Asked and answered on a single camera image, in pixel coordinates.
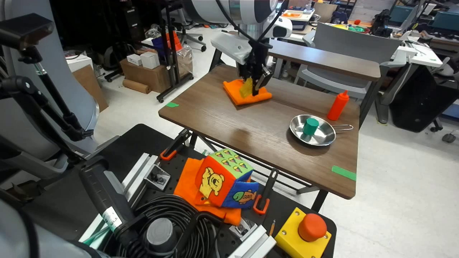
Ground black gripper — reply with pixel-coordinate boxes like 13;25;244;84
237;38;275;97

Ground yellow shell-shaped toy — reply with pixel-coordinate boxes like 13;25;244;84
240;76;256;99

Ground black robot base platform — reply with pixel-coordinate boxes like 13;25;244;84
24;122;339;258

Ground orange folded cloth with clip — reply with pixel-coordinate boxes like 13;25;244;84
223;78;275;108

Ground grey background table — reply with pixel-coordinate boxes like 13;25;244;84
210;31;385;98

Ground green plastic cup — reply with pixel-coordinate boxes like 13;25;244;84
302;117;322;142

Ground black tripod stand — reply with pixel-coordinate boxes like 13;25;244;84
157;0;196;105

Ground orange squeeze bottle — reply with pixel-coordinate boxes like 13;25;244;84
326;91;352;124

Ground large cardboard box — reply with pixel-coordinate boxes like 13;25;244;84
120;48;193;94

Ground colourful soft picture cube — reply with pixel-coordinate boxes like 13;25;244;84
197;148;263;211

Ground cardboard tube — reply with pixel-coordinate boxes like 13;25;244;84
123;78;153;95

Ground orange cloth under cube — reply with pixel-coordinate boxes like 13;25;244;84
173;157;244;227

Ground brown box with white top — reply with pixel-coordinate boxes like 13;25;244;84
69;55;111;112

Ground white desk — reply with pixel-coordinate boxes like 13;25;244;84
378;41;444;127

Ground yellow emergency stop button box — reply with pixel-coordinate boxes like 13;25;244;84
275;207;333;258

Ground grey round knob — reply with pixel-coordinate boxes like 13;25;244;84
143;217;178;256

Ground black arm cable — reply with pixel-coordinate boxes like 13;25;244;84
214;0;289;48

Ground silver metal pan with handle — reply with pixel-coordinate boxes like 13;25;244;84
289;114;356;150

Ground orange-handled black clamp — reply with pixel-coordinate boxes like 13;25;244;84
160;128;193;164
252;170;280;217

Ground black coiled cable bundle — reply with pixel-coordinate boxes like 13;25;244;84
114;193;221;258

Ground black camera on stand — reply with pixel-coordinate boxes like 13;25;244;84
0;13;102;145

